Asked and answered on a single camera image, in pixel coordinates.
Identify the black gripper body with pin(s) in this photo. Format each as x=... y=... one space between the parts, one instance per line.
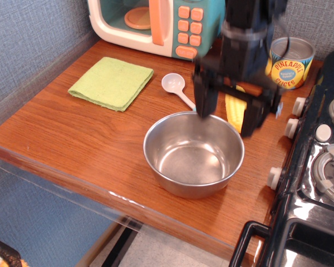
x=246 y=32

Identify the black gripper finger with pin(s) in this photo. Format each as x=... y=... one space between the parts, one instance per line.
x=255 y=114
x=205 y=94

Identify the stainless steel bowl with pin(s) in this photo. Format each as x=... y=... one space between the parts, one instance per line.
x=193 y=157

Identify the yellow toy corn cob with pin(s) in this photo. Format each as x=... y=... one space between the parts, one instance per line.
x=235 y=109

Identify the pineapple slices can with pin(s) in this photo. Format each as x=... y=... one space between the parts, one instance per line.
x=289 y=62

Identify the teal toy microwave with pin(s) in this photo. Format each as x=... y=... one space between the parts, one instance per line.
x=178 y=29

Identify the green folded cloth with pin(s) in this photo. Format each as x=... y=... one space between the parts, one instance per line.
x=112 y=83

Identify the black toy stove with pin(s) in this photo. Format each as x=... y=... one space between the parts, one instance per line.
x=301 y=232

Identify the white spoon teal handle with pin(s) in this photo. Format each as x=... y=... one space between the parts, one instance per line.
x=175 y=83

